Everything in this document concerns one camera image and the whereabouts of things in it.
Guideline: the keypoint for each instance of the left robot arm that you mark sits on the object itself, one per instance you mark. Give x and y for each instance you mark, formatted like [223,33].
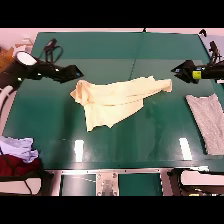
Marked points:
[30,70]

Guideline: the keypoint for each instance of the lavender garment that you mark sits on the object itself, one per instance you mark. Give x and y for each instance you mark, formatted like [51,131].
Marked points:
[18,146]

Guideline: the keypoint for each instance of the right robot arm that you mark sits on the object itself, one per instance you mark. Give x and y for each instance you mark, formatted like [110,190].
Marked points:
[213,72]

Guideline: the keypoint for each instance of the dark red garment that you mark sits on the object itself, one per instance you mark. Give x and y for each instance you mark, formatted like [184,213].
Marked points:
[16,166]

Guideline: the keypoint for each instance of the cream shirt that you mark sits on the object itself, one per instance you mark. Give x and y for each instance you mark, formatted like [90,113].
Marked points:
[113,100]

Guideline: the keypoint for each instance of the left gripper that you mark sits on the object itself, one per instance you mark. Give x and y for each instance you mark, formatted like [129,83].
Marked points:
[66,73]

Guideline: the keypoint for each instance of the grey garment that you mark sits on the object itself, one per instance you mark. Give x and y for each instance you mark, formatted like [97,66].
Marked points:
[208,120]

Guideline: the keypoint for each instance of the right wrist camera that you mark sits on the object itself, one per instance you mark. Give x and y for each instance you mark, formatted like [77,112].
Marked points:
[214,50]

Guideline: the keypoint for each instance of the silver frame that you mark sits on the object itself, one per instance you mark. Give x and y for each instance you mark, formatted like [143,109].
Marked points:
[108,185]

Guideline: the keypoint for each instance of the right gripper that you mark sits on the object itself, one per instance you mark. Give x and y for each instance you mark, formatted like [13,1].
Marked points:
[187,71]

